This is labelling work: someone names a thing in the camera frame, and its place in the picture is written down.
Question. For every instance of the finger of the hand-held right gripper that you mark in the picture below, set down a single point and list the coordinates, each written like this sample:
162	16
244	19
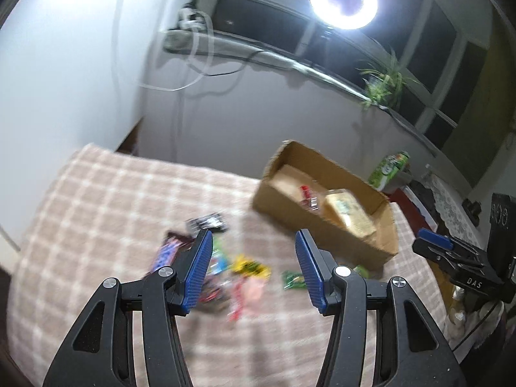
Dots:
435	238
428	250

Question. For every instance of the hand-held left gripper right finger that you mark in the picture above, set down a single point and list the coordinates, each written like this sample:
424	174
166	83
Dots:
308	266

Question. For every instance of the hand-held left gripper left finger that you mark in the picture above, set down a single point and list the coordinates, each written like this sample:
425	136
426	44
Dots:
199	266

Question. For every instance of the brown chocolate bar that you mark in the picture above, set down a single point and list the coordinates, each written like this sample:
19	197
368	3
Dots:
167	252

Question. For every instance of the cardboard box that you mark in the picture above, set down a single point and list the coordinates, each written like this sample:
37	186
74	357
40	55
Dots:
322	227

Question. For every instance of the black white patterned snack packet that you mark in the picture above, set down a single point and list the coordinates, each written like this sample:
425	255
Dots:
209	222

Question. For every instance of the pink snack packet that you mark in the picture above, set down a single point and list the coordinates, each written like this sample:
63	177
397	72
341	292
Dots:
246	296

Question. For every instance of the green blue snack packet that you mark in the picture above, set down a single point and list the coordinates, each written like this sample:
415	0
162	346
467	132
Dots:
218	260

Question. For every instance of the white crumpled cloth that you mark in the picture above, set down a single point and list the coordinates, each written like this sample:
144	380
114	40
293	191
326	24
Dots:
459	312

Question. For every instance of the white lace cloth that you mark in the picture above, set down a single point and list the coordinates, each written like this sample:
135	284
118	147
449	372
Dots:
447	203

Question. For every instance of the red box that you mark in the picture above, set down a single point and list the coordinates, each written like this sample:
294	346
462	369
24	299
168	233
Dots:
407	203

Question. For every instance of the yellow snack packet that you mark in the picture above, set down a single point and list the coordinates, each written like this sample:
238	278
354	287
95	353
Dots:
246	267

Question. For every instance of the small black object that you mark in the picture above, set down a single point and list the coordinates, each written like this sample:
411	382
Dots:
471	209

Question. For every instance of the bagged bread loaf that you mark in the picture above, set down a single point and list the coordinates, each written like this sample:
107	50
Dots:
350	211

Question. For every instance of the red snack packet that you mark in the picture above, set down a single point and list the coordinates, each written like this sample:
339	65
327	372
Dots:
306	195

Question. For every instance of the green juice carton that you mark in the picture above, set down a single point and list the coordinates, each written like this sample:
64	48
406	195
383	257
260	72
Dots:
389	169

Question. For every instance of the plaid blanket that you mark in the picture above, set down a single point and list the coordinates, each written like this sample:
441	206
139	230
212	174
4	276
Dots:
121	209

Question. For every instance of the potted spider plant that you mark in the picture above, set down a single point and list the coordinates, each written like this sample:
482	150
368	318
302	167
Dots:
383	80

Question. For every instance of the olive curtain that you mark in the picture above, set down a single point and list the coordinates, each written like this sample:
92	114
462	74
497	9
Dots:
502	68

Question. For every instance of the grey windowsill cloth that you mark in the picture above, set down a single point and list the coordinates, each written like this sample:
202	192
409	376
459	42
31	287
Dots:
225	45

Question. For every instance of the white power strip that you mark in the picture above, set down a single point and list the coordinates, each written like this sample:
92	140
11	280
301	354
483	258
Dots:
189	18

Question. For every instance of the window with white frame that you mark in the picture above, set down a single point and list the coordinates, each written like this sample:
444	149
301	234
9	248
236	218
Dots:
258	14

